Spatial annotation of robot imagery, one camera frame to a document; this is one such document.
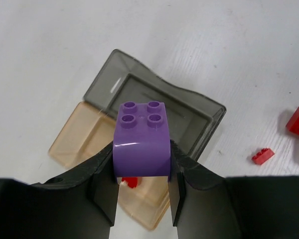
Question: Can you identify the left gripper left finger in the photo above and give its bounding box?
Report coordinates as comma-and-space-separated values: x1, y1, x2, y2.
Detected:
0, 144, 119, 239

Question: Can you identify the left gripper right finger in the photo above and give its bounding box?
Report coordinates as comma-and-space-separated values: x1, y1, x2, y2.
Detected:
168, 142, 299, 239

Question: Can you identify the purple lego cluster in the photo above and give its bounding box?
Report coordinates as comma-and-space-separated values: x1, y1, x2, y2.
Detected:
113, 101, 171, 177

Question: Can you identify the small red lego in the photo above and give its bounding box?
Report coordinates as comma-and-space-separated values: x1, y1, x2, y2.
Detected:
252, 148, 275, 165

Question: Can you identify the orange transparent container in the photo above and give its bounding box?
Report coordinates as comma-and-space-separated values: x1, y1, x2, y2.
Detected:
48, 102, 170, 231

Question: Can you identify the grey transparent container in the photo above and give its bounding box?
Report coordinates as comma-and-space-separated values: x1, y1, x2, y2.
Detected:
83, 49, 227, 162

